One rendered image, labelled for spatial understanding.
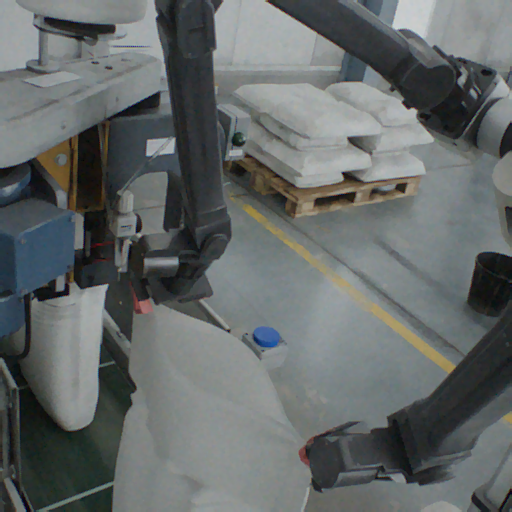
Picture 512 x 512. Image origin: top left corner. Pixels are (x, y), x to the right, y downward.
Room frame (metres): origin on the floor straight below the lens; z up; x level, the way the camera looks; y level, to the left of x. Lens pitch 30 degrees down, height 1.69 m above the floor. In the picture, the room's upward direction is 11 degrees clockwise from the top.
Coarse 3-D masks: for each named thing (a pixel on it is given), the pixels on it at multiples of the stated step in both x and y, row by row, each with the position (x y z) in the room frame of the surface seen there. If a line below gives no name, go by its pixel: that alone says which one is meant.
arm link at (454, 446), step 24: (504, 312) 0.39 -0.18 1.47; (504, 336) 0.38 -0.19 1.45; (480, 360) 0.41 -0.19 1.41; (504, 360) 0.38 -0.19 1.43; (456, 384) 0.44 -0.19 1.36; (480, 384) 0.41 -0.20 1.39; (504, 384) 0.38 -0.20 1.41; (408, 408) 0.53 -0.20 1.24; (432, 408) 0.48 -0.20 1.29; (456, 408) 0.44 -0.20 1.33; (480, 408) 0.41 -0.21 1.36; (504, 408) 0.42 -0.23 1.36; (408, 432) 0.53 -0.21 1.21; (432, 432) 0.48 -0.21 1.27; (456, 432) 0.45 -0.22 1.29; (480, 432) 0.47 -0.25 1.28; (408, 456) 0.52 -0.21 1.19; (432, 456) 0.48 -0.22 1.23; (456, 456) 0.49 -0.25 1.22
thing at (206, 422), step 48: (144, 336) 0.92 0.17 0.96; (192, 336) 0.90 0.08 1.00; (144, 384) 0.90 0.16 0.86; (192, 384) 0.74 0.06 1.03; (240, 384) 0.85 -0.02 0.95; (144, 432) 0.84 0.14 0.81; (192, 432) 0.73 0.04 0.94; (240, 432) 0.71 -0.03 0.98; (288, 432) 0.68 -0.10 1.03; (144, 480) 0.81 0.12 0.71; (192, 480) 0.74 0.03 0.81; (240, 480) 0.70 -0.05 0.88; (288, 480) 0.67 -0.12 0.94
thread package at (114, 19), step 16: (16, 0) 0.78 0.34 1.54; (32, 0) 0.76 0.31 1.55; (48, 0) 0.75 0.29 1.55; (64, 0) 0.75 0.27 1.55; (80, 0) 0.75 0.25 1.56; (96, 0) 0.76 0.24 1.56; (112, 0) 0.77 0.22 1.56; (128, 0) 0.79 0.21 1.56; (144, 0) 0.82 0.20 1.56; (48, 16) 0.76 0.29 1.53; (64, 16) 0.75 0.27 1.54; (80, 16) 0.75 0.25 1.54; (96, 16) 0.76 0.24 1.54; (112, 16) 0.77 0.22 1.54; (128, 16) 0.79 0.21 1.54; (144, 16) 0.84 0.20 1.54
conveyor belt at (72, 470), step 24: (24, 384) 1.32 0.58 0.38; (120, 384) 1.40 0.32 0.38; (24, 408) 1.23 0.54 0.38; (96, 408) 1.29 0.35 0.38; (120, 408) 1.31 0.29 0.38; (24, 432) 1.15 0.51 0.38; (48, 432) 1.17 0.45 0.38; (72, 432) 1.19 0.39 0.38; (96, 432) 1.20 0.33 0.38; (120, 432) 1.22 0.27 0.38; (24, 456) 1.08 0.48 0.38; (48, 456) 1.09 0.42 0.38; (72, 456) 1.11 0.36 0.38; (96, 456) 1.12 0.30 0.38; (24, 480) 1.01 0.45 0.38; (48, 480) 1.02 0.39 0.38; (72, 480) 1.03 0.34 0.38; (96, 480) 1.05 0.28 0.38; (24, 504) 1.00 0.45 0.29; (48, 504) 0.95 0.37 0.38; (72, 504) 0.97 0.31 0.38; (96, 504) 0.98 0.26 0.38
